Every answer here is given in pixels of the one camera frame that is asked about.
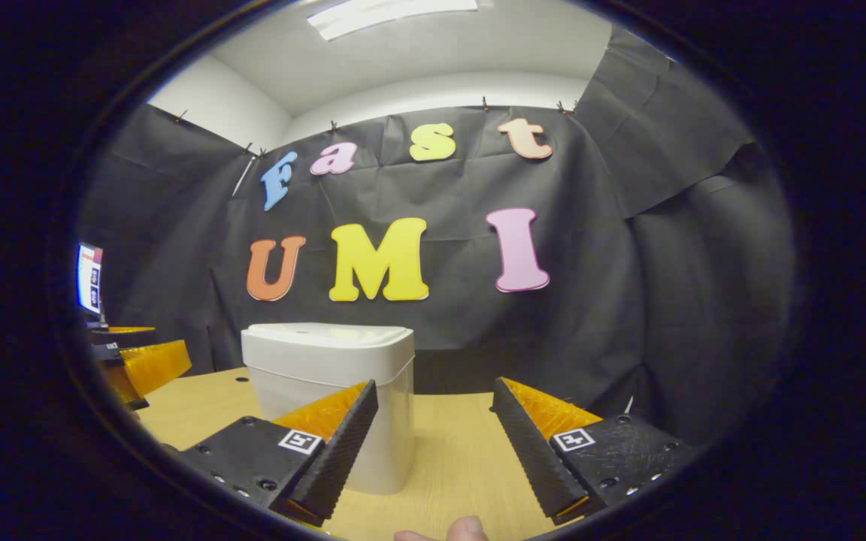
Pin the white desktop garbage bin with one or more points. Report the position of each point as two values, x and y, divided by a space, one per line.
313 361

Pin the computer monitor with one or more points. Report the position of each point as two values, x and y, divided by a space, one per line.
89 278

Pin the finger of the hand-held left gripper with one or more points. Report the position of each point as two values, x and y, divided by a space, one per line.
121 334
151 368

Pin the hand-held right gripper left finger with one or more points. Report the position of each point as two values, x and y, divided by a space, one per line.
339 466

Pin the wooden desktop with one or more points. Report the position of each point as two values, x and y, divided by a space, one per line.
455 451

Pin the ceiling light panel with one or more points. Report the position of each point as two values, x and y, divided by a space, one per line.
395 15

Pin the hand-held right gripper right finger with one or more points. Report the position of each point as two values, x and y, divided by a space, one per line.
538 466

